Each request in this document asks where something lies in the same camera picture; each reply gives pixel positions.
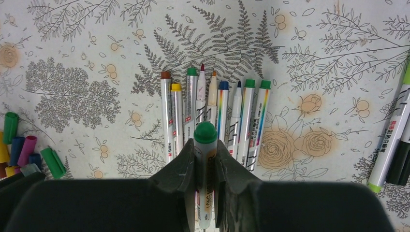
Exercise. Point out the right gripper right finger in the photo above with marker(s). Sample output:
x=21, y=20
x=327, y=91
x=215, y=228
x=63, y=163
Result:
x=245, y=203

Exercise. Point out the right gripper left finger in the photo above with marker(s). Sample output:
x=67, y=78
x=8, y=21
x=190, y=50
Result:
x=162, y=203

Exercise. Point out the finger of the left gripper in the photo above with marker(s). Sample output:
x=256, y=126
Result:
x=12, y=190

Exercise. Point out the yellow pen cap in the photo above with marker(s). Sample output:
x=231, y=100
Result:
x=4, y=154

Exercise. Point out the blue pen cap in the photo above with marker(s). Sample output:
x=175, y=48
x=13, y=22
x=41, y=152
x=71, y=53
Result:
x=36, y=159
x=16, y=147

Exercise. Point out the brown marker pen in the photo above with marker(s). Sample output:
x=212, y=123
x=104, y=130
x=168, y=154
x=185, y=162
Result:
x=167, y=115

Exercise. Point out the green pen cap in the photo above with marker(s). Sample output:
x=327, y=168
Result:
x=11, y=121
x=53, y=162

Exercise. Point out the magenta pen cap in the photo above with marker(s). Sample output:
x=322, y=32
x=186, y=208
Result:
x=27, y=149

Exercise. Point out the dark green end marker pen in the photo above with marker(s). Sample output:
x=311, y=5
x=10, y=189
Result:
x=247, y=102

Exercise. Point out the rainbow stripe green marker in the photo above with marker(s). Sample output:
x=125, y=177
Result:
x=205, y=147

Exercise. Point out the yellow cap marker pen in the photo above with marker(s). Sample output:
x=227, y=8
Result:
x=177, y=115

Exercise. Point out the rainbow stripe blue marker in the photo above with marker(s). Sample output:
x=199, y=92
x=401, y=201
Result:
x=223, y=94

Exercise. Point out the blue cap marker pen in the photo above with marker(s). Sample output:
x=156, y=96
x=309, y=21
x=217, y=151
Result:
x=234, y=124

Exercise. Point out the purple cap marker pen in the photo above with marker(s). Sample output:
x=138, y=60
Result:
x=258, y=124

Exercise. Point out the light green cap marker pen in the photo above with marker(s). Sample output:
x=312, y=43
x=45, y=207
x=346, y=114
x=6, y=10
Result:
x=392, y=136

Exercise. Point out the floral table mat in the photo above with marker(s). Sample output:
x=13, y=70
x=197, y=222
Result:
x=83, y=76

